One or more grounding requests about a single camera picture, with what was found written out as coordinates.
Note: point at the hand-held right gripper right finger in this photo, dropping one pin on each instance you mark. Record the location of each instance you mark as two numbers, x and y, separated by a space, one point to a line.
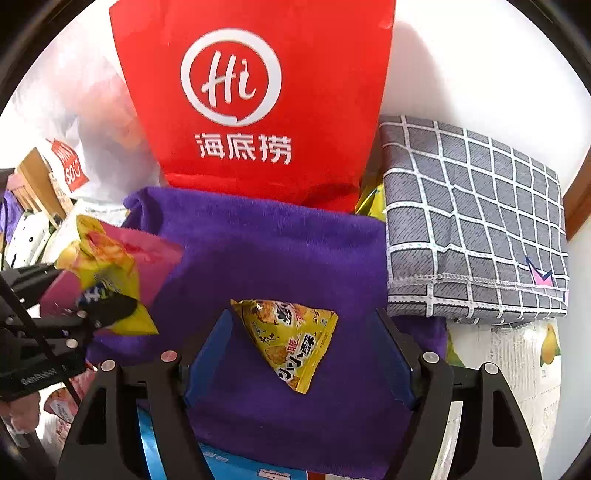
393 360

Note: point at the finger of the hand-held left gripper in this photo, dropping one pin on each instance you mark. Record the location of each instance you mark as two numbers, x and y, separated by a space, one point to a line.
27 279
55 325

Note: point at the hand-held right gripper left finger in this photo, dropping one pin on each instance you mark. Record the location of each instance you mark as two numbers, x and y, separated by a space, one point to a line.
208 360

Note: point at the yellow blue snack packet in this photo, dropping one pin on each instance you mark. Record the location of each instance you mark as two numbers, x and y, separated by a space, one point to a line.
108 272

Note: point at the yellow triangular snack packet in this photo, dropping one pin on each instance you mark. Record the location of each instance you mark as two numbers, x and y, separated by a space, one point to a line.
288 332

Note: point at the blue box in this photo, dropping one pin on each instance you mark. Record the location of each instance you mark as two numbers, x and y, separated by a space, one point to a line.
231 467

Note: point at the polka dot cloth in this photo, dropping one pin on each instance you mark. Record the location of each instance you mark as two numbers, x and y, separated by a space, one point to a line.
27 240

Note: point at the red white snack packet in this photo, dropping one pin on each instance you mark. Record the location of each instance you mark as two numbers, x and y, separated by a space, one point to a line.
60 410

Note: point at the cardboard boxes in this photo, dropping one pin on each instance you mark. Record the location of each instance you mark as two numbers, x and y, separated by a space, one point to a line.
39 184

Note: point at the fruit print bed sheet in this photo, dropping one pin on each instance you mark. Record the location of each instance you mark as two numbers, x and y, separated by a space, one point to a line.
508 374

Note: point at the pink snack packet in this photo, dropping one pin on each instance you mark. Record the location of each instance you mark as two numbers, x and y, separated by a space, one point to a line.
152 258

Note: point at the purple towel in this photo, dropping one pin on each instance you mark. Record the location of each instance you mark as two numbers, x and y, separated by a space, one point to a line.
277 258

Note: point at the yellow green snack packet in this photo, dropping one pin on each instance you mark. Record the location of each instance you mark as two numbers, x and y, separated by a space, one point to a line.
373 203

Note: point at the grey checked folded cloth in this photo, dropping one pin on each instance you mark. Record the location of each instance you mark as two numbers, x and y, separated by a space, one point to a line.
471 221

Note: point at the white plastic bag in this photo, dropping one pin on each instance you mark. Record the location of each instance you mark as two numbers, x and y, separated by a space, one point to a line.
92 115

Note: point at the red paper bag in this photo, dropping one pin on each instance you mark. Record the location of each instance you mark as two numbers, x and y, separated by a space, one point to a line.
258 101

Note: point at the wooden frame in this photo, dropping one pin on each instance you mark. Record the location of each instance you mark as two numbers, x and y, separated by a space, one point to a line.
579 198

